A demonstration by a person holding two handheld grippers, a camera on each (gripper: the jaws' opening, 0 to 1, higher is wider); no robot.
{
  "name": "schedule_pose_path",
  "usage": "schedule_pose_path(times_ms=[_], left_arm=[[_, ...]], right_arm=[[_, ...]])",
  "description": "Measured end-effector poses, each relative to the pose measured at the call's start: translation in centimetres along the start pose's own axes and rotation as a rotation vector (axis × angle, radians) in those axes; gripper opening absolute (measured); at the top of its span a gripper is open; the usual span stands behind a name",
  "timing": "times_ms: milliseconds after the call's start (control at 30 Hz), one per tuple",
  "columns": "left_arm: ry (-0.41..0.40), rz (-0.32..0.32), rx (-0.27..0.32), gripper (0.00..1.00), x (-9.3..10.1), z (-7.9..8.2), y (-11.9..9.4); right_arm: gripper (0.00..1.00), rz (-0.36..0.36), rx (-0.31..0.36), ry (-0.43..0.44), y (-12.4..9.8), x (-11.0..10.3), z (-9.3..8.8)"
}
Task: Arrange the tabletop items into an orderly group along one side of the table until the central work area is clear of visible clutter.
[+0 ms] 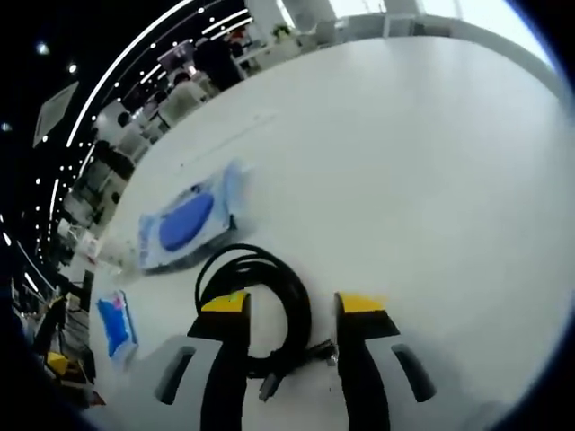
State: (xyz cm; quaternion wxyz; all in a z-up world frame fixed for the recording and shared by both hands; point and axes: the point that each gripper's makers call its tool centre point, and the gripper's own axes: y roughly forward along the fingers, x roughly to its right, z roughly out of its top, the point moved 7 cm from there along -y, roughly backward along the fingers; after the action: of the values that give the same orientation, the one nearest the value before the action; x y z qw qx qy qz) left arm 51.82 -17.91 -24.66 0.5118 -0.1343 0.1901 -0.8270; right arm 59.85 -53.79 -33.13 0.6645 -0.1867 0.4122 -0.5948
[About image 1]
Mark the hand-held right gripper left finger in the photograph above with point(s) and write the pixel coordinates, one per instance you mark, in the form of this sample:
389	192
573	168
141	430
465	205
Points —
224	359

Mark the curved ceiling light strip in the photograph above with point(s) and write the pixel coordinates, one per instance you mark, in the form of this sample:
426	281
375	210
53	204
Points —
117	72

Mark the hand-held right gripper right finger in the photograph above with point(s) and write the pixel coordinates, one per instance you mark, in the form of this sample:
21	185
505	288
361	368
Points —
364	359

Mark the blue pink tissue pack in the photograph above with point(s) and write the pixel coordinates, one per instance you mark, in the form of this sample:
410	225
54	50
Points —
114	323

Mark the ceiling air vent panel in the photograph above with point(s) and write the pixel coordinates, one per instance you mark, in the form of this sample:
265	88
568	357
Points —
54	112

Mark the white tabletop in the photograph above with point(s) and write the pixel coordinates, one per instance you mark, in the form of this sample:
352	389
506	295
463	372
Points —
382	179

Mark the clear plastic cup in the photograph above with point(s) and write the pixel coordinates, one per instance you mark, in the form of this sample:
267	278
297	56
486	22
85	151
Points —
92	247

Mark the potted green plant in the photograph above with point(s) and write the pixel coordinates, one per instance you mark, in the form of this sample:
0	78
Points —
283	33

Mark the blue wet wipes pack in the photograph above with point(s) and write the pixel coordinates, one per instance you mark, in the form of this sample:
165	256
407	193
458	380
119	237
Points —
184	220

